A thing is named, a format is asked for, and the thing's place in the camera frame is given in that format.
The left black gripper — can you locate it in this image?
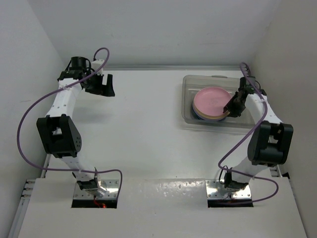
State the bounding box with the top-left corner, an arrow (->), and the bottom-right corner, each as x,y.
83,70 -> 114,97

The pink plate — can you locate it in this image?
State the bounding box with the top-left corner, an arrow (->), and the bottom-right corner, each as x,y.
193,87 -> 231,117

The cream plate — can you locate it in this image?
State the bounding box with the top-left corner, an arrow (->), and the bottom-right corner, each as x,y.
193,104 -> 229,119

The yellow plate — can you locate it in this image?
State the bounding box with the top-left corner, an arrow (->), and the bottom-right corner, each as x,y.
194,111 -> 229,121

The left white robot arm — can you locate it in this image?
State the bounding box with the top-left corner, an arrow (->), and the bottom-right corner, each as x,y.
36,57 -> 115,197

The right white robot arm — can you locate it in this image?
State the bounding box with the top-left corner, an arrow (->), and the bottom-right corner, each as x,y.
223,77 -> 294,191

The clear plastic bin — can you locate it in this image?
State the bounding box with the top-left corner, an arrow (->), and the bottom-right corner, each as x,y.
181,75 -> 255,131

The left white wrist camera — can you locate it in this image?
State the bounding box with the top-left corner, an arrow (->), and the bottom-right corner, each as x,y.
91,59 -> 104,75

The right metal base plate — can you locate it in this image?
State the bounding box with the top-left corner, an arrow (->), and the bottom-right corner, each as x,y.
205,179 -> 252,201

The metal base plate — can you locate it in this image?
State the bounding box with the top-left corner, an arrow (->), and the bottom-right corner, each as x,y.
205,179 -> 252,201
73,178 -> 119,200

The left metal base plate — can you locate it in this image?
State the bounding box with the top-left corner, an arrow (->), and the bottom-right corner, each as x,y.
73,178 -> 119,200

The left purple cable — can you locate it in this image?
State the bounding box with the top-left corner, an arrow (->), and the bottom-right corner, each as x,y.
16,48 -> 122,199

